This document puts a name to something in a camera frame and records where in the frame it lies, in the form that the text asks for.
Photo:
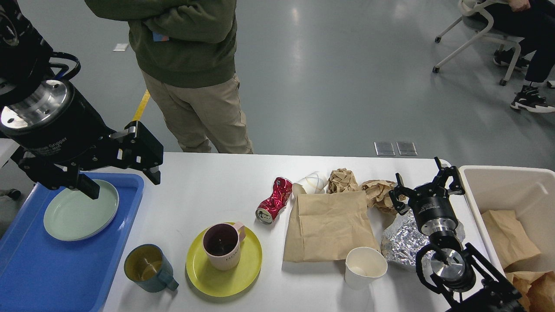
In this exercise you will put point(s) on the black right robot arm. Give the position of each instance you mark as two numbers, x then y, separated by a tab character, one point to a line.
460	273

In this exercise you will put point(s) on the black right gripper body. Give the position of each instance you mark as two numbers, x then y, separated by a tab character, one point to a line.
432	210

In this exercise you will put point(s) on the beige plastic bin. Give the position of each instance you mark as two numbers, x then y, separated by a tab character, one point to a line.
527	191

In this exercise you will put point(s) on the pale green plate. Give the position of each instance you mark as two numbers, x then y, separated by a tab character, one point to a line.
72	216

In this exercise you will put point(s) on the crumpled brown paper in bin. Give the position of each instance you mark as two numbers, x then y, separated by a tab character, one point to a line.
537	289

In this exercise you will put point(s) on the metal floor socket right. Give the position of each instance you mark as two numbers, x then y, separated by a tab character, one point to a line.
406	148

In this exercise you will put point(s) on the crumpled brown paper wad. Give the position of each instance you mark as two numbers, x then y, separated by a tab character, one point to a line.
377	195

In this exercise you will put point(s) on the white side table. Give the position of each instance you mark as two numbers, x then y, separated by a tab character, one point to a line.
7	149

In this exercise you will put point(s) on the pink mug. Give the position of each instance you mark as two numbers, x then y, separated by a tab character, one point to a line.
222	244

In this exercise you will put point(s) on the dark teal mug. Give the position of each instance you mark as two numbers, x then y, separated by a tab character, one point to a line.
147	267

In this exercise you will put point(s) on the blue plastic tray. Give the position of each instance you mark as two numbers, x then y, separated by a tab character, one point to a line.
42	274

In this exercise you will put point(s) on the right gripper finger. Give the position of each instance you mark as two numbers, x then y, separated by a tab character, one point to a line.
399	189
447	181

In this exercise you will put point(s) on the crushed red soda can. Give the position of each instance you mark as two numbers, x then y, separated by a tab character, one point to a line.
268	210

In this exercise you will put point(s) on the crumpled brown paper ball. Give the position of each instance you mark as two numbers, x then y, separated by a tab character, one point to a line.
341	181

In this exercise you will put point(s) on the person in green sweater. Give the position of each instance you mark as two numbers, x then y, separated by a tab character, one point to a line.
186	52

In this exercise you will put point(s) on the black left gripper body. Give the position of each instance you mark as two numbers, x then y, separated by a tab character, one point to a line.
55	122

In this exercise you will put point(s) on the white office chair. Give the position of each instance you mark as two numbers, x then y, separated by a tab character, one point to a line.
475	17

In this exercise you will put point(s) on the yellow plate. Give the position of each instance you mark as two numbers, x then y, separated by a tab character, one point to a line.
216	283

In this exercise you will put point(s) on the crumpled aluminium foil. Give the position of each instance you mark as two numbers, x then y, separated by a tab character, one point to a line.
401	241

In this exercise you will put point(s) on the metal floor socket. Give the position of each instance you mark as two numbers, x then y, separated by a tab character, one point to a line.
406	148
384	149

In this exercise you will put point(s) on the brown paper bag in bin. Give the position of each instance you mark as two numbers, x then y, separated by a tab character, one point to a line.
509	239

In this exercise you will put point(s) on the flat brown paper bag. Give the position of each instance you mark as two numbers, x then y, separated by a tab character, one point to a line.
326	227

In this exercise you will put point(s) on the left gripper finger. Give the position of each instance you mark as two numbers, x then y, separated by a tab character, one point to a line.
52	176
135	147

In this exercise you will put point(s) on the crushed white paper cup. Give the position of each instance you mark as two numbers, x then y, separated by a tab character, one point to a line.
314	183

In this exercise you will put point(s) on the metal floor socket left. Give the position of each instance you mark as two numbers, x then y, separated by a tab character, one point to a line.
384	149

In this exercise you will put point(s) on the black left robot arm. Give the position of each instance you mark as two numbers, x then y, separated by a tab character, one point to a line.
27	59

